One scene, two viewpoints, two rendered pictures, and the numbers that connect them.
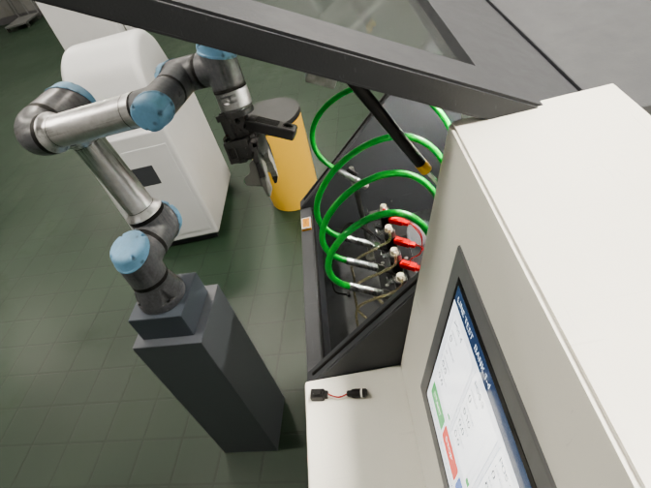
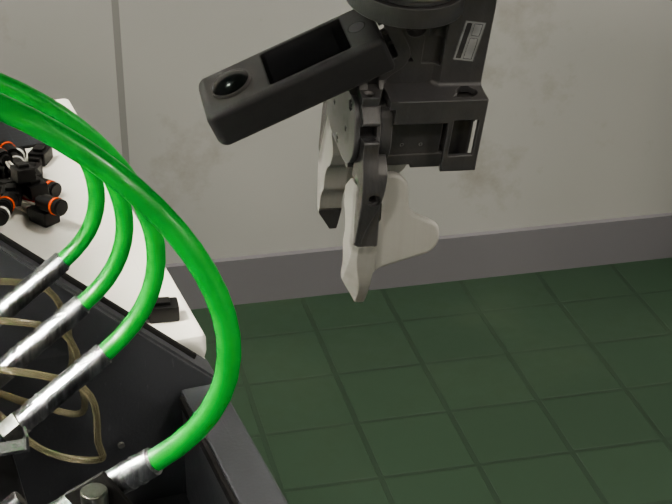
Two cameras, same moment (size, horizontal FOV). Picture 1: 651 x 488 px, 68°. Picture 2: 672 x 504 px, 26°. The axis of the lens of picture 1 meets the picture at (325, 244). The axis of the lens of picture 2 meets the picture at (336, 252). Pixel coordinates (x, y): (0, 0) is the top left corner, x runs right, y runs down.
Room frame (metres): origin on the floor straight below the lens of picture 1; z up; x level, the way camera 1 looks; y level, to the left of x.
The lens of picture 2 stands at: (1.75, -0.34, 1.68)
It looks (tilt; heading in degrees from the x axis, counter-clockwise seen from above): 27 degrees down; 151
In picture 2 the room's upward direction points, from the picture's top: straight up
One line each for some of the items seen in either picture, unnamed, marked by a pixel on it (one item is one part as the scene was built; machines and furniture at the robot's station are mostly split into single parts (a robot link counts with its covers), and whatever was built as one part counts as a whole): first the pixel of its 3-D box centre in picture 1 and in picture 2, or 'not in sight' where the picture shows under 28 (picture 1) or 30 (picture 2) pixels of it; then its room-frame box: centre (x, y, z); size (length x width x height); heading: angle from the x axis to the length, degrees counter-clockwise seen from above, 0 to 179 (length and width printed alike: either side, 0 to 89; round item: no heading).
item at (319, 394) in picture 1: (338, 393); (116, 313); (0.55, 0.07, 0.99); 0.12 x 0.02 x 0.02; 73
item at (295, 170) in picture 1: (282, 158); not in sight; (2.68, 0.09, 0.31); 0.40 x 0.40 x 0.63
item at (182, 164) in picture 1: (151, 140); not in sight; (2.83, 0.83, 0.62); 0.72 x 0.57 x 1.24; 165
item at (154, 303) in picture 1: (155, 286); not in sight; (1.13, 0.54, 0.95); 0.15 x 0.15 x 0.10
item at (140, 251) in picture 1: (138, 258); not in sight; (1.13, 0.54, 1.07); 0.13 x 0.12 x 0.14; 155
